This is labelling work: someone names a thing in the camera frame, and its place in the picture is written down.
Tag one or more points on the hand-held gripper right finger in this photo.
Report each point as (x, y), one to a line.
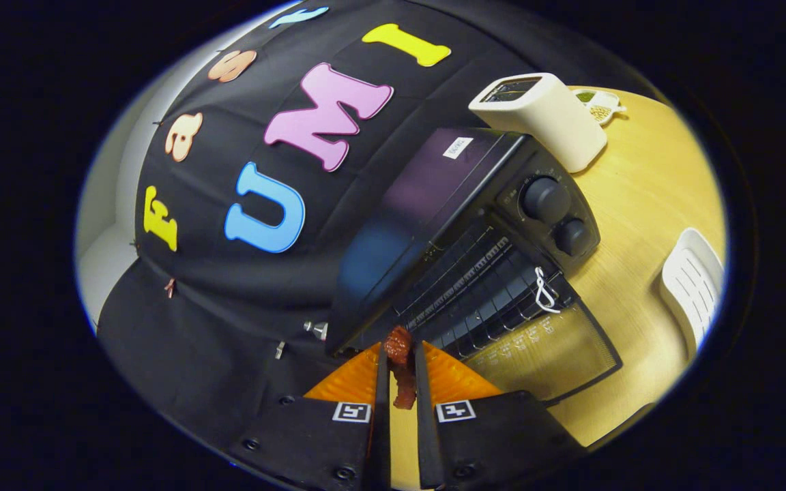
(426, 436)

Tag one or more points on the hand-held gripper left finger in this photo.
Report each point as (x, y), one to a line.
(383, 436)

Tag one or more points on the red meat slice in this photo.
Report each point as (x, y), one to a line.
(398, 344)

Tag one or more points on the black toaster oven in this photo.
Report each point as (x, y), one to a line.
(434, 184)

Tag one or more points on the white slot toaster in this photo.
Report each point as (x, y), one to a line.
(550, 116)

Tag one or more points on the silver cloth clip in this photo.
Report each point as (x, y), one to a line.
(279, 350)

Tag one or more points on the black backdrop cloth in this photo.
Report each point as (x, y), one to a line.
(229, 307)

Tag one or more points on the pink cloth clip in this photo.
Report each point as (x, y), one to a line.
(170, 287)

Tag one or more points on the white rectangular dish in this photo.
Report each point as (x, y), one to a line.
(690, 286)

